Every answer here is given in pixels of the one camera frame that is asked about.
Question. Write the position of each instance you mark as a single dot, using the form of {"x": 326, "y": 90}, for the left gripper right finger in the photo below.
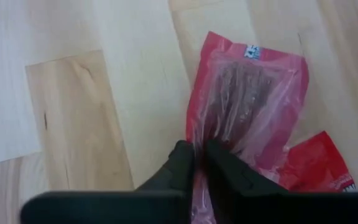
{"x": 291, "y": 208}

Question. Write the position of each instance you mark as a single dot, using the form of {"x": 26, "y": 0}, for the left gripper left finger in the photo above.
{"x": 104, "y": 208}

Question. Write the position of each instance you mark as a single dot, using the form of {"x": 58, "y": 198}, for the red candy bag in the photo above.
{"x": 315, "y": 161}

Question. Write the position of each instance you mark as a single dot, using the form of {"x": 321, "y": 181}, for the pink translucent candy bag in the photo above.
{"x": 247, "y": 93}

